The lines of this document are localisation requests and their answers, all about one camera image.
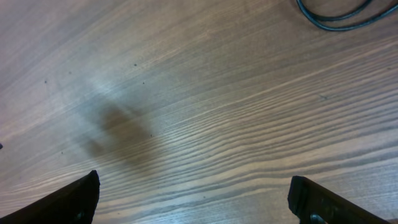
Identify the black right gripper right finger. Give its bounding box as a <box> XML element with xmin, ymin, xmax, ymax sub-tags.
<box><xmin>287</xmin><ymin>176</ymin><xmax>387</xmax><ymax>224</ymax></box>

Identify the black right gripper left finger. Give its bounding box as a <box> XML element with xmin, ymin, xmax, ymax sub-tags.
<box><xmin>1</xmin><ymin>170</ymin><xmax>100</xmax><ymax>224</ymax></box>

